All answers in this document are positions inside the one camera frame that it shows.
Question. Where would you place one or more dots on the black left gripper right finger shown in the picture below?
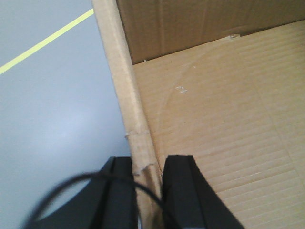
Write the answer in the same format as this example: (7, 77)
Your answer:
(190, 199)

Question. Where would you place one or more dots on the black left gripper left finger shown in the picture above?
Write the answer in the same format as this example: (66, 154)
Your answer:
(108, 201)

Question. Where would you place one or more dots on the brown cardboard carton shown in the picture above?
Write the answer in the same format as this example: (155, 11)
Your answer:
(223, 81)

